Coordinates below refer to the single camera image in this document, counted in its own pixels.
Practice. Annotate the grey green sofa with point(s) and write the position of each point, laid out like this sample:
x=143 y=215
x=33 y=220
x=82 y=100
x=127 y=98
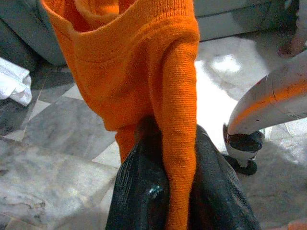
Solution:
x=24 y=28

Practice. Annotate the orange garment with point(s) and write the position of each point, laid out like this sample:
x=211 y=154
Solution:
x=132 y=60

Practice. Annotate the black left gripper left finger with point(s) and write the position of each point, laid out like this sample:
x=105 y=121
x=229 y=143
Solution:
x=139 y=191

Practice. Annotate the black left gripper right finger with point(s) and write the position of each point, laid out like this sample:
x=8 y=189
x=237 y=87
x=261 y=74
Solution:
x=216 y=191

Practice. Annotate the white shirt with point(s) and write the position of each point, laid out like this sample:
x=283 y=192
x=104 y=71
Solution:
x=14 y=81

